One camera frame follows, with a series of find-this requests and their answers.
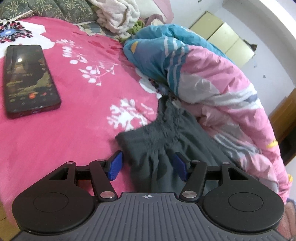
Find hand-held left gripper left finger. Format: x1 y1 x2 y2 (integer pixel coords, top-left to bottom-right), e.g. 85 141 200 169
48 151 123 202

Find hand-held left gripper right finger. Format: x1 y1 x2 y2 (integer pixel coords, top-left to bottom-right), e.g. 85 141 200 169
174 152 249 202

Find dark grey pants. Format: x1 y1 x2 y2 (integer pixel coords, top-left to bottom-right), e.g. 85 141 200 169
115 96 236 194

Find pink floral blanket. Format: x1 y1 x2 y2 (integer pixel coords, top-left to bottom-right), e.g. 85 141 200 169
0 16 167 230

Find pink patterned quilt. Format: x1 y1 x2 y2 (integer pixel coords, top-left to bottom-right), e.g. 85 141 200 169
122 24 293 202

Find wooden door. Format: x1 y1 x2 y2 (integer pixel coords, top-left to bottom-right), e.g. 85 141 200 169
268 87 296 166

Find black smartphone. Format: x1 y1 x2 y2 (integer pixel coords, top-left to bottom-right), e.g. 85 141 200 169
3 45 62 119

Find pale yellow wardrobe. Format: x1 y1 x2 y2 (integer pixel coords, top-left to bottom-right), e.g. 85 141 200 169
189 11 257 69

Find green knitted cloth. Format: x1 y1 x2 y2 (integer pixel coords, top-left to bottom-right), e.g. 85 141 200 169
126 20 148 37

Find cream knitted blanket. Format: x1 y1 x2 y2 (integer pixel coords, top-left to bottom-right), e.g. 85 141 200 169
89 0 140 39

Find cream and pink headboard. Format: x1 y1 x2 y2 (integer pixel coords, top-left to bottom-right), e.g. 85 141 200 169
139 0 174 22

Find green patterned pillow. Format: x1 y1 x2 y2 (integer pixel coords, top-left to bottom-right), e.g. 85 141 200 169
0 0 99 25

